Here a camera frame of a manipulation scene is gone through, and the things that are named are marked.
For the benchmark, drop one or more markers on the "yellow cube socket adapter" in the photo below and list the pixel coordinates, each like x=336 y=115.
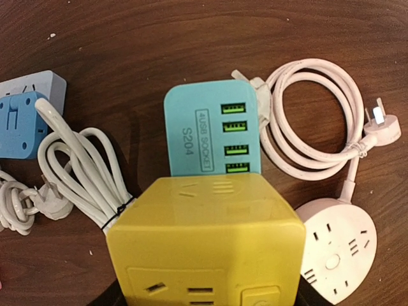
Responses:
x=208 y=240

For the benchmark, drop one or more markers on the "grey-blue power strip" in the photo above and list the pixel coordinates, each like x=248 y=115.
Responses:
x=47 y=83

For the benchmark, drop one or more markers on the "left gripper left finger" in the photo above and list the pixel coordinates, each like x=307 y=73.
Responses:
x=111 y=296

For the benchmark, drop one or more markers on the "teal USB power strip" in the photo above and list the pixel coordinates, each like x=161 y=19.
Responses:
x=212 y=128

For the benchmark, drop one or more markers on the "light blue plug adapter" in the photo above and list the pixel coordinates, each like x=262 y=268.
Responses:
x=22 y=128

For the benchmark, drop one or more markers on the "pink round power strip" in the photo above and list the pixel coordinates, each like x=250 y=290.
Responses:
x=340 y=247

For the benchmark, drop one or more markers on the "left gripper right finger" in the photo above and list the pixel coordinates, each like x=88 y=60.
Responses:
x=308 y=296

